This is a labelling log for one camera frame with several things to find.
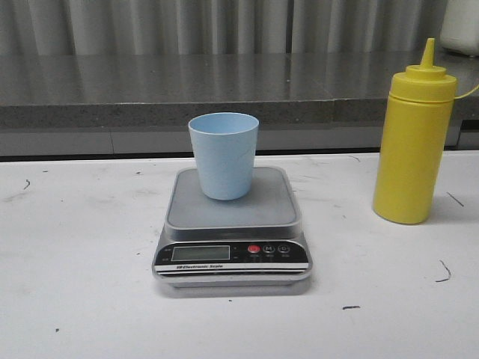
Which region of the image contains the light blue plastic cup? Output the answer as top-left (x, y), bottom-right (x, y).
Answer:
top-left (188, 112), bottom-right (259, 200)

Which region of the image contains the grey stone counter shelf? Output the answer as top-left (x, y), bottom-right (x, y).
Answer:
top-left (0, 52), bottom-right (479, 130)

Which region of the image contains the silver electronic kitchen scale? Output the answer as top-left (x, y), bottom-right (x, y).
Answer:
top-left (152, 167), bottom-right (313, 298)

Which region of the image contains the yellow squeeze bottle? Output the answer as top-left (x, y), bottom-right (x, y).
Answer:
top-left (373, 37), bottom-right (464, 224)

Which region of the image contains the white container in background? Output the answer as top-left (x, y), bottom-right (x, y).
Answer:
top-left (439, 0), bottom-right (478, 57)

